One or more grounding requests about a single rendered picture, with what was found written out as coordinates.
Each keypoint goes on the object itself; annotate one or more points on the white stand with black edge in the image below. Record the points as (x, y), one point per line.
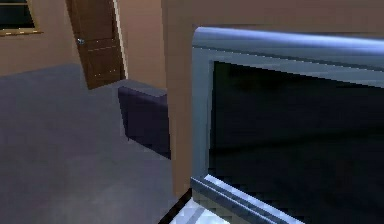
(186, 213)

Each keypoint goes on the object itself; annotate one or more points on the dark purple sofa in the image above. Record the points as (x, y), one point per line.
(146, 116)

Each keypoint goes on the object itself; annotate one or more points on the silver framed television set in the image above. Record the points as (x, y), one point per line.
(293, 133)

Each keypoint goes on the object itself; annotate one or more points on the brown wooden room door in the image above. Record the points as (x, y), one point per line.
(98, 43)

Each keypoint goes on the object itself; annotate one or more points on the silver round door knob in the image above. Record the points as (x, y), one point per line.
(80, 41)

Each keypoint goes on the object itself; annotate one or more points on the window with wooden frame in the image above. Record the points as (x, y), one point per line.
(15, 15)

